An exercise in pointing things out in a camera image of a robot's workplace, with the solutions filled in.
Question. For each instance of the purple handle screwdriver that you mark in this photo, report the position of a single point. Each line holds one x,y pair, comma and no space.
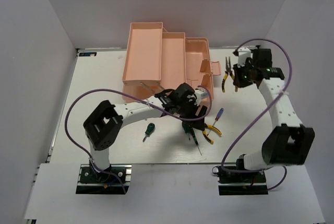
219,114

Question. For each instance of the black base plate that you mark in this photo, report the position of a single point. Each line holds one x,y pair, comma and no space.
89,183
235,184

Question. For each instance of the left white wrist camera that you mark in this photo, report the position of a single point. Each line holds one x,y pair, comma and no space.
201,94

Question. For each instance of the pink plastic tool box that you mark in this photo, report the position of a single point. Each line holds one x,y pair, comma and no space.
157,59

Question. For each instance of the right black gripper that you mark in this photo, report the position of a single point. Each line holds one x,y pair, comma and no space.
237,81

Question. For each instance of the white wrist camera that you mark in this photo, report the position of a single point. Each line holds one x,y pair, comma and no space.
242,54
201,94

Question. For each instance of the green stubby screwdriver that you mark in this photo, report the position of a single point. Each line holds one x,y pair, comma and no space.
149,130
186,129

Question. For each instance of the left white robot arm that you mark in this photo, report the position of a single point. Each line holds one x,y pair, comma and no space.
104,124

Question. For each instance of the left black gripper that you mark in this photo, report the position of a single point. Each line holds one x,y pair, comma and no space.
195,108

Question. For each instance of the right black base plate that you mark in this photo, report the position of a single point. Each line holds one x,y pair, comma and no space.
235,184

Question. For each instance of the yellow long-nose pliers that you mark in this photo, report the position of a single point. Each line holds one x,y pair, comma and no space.
207,130

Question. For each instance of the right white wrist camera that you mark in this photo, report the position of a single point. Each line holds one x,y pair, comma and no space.
242,54

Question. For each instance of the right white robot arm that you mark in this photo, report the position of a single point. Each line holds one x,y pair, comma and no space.
289,142

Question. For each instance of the yellow black pliers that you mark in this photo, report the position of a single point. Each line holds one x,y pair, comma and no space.
228,73

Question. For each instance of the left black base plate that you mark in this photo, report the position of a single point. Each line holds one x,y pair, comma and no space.
89,183

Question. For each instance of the black precision screwdriver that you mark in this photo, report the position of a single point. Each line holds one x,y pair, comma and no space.
192,133

